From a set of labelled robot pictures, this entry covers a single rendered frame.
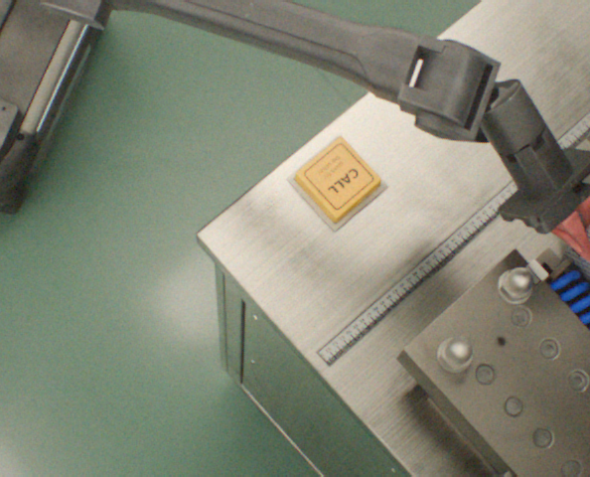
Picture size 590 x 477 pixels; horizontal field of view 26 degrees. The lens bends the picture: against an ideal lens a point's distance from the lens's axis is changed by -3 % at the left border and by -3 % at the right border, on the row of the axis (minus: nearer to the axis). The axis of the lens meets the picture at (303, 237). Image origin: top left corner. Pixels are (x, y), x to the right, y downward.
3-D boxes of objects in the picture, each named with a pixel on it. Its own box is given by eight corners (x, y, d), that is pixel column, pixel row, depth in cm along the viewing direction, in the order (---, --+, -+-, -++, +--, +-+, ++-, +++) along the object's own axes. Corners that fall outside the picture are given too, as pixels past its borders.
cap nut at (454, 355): (455, 330, 130) (463, 321, 126) (479, 356, 129) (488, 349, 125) (429, 354, 129) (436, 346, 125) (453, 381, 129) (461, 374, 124)
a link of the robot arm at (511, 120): (486, 105, 117) (525, 70, 119) (447, 104, 123) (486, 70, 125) (522, 165, 120) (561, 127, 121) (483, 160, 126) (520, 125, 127)
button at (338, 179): (339, 141, 148) (341, 134, 146) (380, 186, 147) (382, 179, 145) (293, 179, 147) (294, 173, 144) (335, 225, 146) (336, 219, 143)
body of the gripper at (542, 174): (504, 224, 127) (466, 165, 124) (572, 161, 129) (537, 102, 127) (538, 233, 121) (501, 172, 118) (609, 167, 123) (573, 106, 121)
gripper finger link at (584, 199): (545, 281, 130) (501, 211, 127) (592, 237, 132) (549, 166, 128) (582, 293, 124) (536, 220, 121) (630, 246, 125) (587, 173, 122)
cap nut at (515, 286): (515, 262, 132) (523, 251, 128) (538, 288, 131) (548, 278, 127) (490, 285, 131) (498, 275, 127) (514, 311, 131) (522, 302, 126)
